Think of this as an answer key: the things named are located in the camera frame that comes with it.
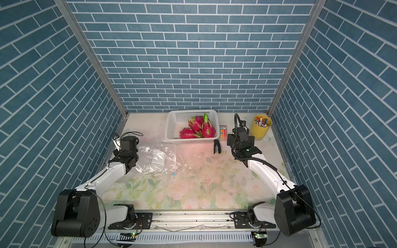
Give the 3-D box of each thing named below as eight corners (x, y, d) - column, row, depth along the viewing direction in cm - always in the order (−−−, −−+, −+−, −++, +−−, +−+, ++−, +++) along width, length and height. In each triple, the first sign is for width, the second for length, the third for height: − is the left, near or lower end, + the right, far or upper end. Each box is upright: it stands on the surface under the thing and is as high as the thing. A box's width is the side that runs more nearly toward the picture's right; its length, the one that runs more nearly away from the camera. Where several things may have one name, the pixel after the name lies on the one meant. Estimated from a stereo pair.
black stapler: (213, 153, 100) (214, 150, 97) (213, 142, 106) (213, 139, 103) (220, 153, 100) (221, 150, 97) (219, 142, 106) (220, 139, 103)
